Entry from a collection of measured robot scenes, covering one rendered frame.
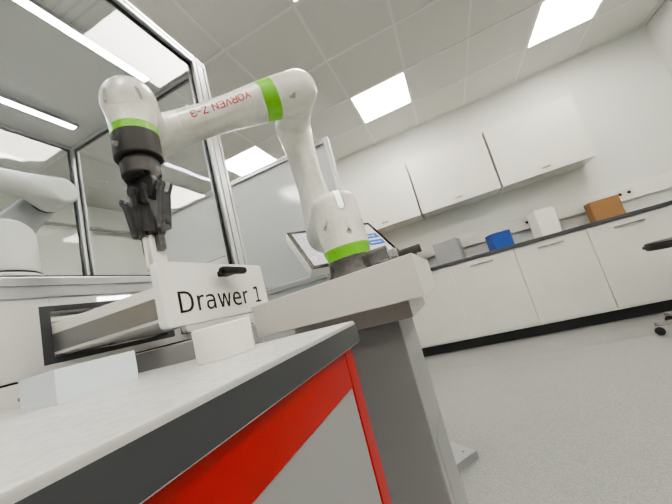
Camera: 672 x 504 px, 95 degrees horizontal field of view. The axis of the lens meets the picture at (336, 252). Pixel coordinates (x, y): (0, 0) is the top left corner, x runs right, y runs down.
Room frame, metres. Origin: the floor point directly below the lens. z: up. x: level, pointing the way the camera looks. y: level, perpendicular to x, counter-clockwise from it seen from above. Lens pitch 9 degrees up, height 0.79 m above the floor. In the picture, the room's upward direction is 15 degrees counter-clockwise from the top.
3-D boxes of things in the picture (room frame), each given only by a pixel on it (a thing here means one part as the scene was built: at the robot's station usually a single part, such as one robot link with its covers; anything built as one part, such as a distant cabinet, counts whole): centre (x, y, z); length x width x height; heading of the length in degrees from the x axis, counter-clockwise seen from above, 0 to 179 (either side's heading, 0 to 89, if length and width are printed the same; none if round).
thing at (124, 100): (0.61, 0.36, 1.31); 0.13 x 0.11 x 0.14; 16
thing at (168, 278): (0.62, 0.25, 0.87); 0.29 x 0.02 x 0.11; 161
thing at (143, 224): (0.61, 0.37, 1.07); 0.04 x 0.01 x 0.11; 162
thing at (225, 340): (0.39, 0.16, 0.78); 0.07 x 0.07 x 0.04
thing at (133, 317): (0.69, 0.44, 0.86); 0.40 x 0.26 x 0.06; 71
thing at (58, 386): (0.41, 0.37, 0.78); 0.12 x 0.08 x 0.04; 61
